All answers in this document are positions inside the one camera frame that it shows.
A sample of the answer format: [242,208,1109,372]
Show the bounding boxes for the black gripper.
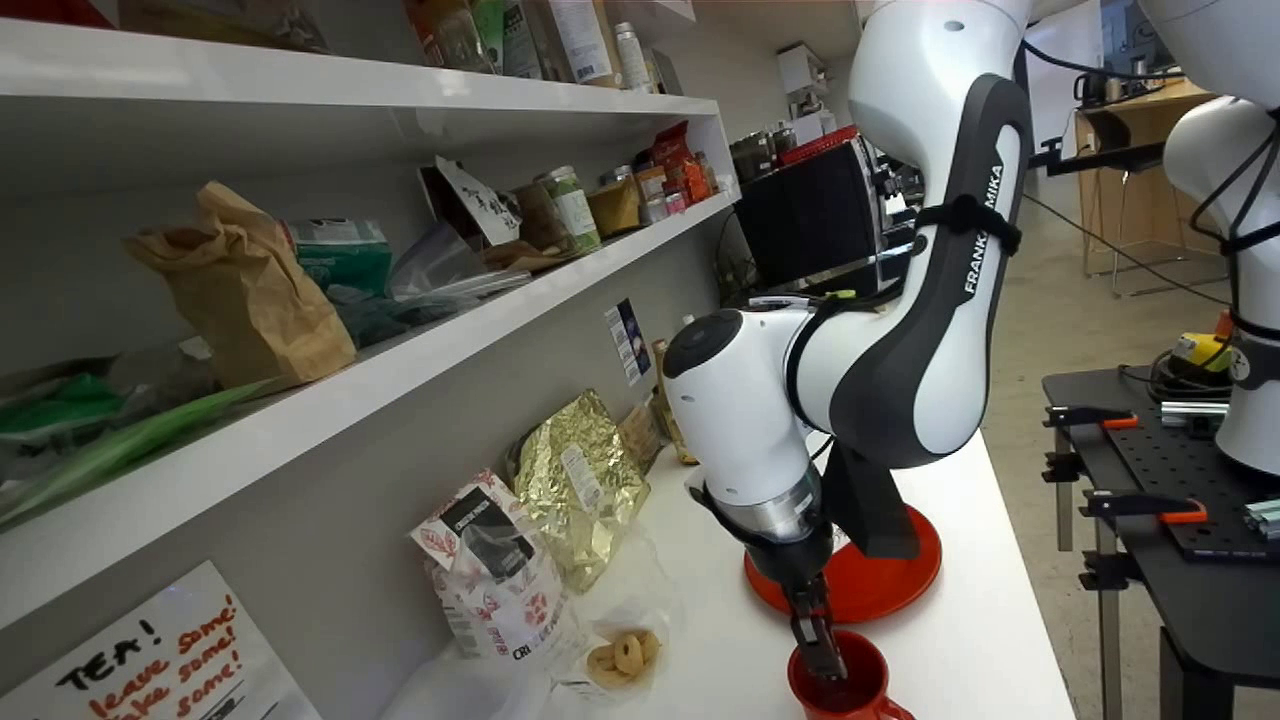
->
[752,518,855,686]

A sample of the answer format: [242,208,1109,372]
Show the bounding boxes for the red mug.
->
[782,626,919,720]

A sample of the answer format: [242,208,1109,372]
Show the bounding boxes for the red plate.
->
[739,501,949,632]

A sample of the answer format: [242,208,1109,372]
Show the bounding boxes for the gold foil bag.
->
[506,386,656,601]

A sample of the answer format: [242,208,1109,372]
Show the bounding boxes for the white red patterned coffee bag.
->
[406,467,570,668]

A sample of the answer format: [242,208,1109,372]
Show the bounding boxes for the black workbench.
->
[1041,364,1280,720]

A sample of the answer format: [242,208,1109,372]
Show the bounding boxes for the yellow tool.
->
[1169,329,1240,374]

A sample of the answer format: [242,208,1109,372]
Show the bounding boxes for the amber jar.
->
[582,172,646,243]

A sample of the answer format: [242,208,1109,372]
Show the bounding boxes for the red snack packet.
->
[646,118,718,212]

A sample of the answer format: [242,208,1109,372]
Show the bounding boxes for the jar with white label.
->
[534,162,605,261]

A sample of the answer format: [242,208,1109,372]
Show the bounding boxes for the wooden cabinet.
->
[1073,74,1223,278]

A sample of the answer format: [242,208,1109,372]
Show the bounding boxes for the black boom rod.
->
[1030,132,1175,184]

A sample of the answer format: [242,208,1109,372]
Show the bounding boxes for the white appliance box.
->
[773,34,833,128]

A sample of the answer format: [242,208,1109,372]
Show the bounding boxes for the white black carton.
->
[415,151,524,252]

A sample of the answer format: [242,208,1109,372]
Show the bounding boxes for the green box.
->
[289,215,400,302]

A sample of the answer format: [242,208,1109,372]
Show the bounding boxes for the white plastic bottle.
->
[607,16,659,91]

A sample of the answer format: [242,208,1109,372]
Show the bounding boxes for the white box with label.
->
[542,0,618,87]

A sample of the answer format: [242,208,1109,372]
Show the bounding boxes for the handwritten tea sign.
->
[0,560,324,720]

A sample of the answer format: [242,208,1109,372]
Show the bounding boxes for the brown paper bag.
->
[125,180,358,397]

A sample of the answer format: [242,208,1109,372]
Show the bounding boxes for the orange green packages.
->
[400,0,540,74]

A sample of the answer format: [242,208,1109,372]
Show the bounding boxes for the green plastic packages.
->
[0,356,277,530]

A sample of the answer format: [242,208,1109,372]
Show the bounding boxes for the orange handled black clamp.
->
[1075,489,1214,530]
[1041,405,1148,440]

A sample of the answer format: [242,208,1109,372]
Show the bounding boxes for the small dark wall card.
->
[605,296,659,392]

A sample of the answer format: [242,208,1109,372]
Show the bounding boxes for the black cable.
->
[1018,190,1237,312]

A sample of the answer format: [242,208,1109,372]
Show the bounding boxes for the white wall shelf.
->
[0,16,742,639]

